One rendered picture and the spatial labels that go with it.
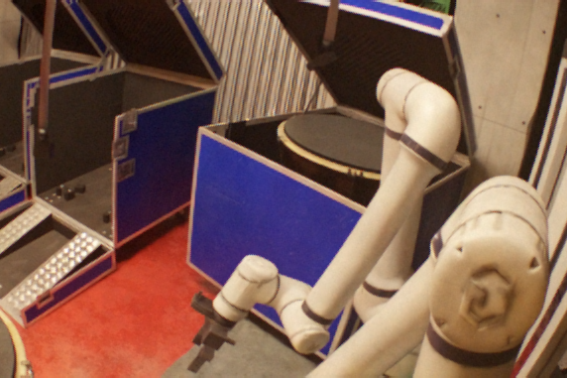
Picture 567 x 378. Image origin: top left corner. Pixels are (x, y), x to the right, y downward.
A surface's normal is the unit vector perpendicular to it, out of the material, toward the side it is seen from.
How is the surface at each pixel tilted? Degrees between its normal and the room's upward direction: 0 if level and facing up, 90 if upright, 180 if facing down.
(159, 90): 90
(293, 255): 90
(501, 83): 90
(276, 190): 90
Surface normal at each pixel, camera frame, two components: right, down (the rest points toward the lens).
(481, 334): -0.54, 0.25
